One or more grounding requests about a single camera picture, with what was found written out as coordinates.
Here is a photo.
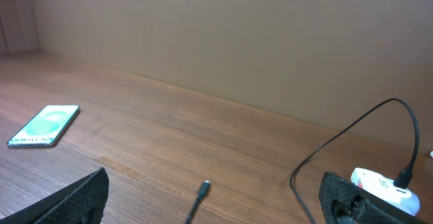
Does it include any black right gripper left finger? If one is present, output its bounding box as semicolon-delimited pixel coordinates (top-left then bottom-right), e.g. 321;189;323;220
1;167;109;224

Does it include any white power strip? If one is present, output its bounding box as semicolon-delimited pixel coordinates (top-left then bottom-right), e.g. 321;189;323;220
350;168;420;216

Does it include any smartphone with teal screen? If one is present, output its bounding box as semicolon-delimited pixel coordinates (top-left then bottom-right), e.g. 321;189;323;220
7;105;81;148

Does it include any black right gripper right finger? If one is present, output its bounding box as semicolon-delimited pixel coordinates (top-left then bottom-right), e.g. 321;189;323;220
319;172;427;224

